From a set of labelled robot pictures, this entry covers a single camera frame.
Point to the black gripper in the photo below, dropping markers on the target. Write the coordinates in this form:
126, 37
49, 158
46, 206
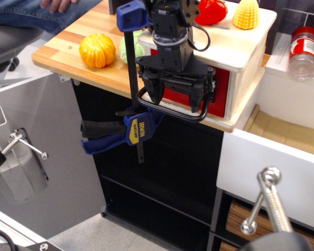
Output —
174, 58

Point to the black metal drawer handle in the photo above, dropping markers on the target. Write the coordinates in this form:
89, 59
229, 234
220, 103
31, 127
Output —
172, 111

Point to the red front wooden drawer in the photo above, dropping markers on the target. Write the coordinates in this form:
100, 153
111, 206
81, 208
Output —
217, 107

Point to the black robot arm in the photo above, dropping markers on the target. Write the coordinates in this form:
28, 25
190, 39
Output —
173, 21

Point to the white wooden box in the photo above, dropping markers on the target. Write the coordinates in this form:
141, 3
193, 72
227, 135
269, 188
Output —
238, 51

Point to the white open drawer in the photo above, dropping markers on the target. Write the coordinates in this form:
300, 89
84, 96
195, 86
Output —
268, 141

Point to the person's hand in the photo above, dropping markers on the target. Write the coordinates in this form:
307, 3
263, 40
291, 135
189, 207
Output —
56, 5

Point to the blue Irwin bar clamp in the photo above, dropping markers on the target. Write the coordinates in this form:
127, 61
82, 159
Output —
139, 123

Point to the red toy strawberry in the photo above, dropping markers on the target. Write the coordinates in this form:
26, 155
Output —
211, 12

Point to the orange toy pumpkin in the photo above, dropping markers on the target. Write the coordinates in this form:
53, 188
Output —
97, 50

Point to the yellow toy corn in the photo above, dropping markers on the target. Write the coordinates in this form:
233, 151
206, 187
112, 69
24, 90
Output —
247, 14

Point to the black cabinet shelf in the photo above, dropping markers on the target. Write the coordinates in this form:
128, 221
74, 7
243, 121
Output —
171, 195

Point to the red label plastic jar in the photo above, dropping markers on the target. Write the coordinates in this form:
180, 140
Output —
301, 54

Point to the right silver clamp screw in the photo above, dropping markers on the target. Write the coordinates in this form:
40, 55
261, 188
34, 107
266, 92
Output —
268, 179

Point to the grey cabinet door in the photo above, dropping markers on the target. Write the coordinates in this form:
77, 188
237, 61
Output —
47, 183

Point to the blue jeans leg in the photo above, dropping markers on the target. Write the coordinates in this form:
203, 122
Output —
29, 14

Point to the grey office chair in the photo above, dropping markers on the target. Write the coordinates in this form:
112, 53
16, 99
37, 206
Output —
12, 41

